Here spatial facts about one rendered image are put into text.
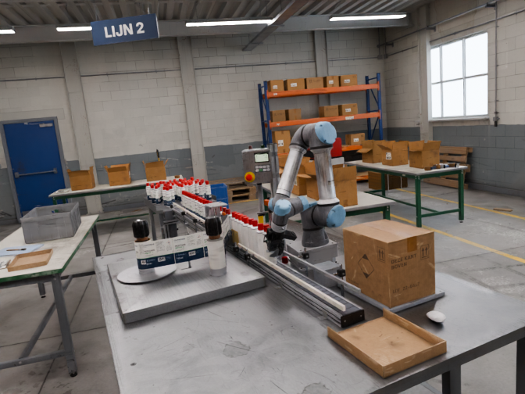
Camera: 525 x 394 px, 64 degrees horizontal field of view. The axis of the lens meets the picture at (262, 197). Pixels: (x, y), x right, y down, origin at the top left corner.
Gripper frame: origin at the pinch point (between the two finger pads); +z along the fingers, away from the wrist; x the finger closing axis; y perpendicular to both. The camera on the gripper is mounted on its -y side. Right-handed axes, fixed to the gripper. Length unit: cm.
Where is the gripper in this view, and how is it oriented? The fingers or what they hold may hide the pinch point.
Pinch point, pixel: (276, 256)
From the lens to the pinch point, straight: 218.1
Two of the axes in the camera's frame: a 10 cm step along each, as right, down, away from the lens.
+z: -1.3, 7.9, 6.0
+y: -9.0, 1.6, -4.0
